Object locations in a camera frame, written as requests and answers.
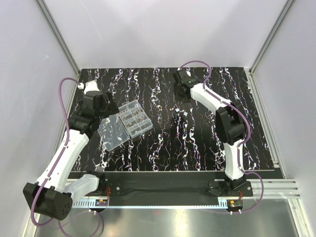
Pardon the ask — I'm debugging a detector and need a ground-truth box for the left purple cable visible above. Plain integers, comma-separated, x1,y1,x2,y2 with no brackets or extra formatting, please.
30,78,104,237

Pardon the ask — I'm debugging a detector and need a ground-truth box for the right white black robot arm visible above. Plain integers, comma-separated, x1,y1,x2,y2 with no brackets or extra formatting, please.
173,69,250,194

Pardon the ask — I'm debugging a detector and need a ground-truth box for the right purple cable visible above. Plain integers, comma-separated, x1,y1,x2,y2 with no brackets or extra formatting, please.
179,60,265,214

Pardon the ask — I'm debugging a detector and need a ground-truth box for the right aluminium frame post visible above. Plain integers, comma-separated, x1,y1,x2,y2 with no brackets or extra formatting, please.
249,0,296,75

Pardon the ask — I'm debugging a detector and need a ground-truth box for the clear plastic compartment box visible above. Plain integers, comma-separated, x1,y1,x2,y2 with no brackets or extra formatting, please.
98,100,153,152

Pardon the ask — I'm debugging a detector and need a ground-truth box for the purple cable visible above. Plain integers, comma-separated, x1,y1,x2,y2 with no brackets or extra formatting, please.
30,78,104,237
179,60,265,214

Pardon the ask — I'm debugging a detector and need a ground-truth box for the left aluminium frame post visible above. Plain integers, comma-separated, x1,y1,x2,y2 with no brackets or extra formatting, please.
35,0,81,76

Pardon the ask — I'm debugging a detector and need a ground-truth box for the pile of screws and nuts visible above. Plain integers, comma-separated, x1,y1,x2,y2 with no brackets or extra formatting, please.
171,108,187,124

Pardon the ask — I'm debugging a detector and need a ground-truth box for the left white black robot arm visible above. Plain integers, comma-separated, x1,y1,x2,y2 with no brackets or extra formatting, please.
23,80,119,226

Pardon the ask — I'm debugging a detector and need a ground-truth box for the aluminium frame post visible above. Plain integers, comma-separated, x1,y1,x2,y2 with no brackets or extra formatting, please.
35,0,81,76
249,0,296,75

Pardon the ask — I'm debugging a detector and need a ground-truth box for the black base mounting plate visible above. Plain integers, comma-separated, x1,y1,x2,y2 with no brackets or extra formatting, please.
76,170,252,198

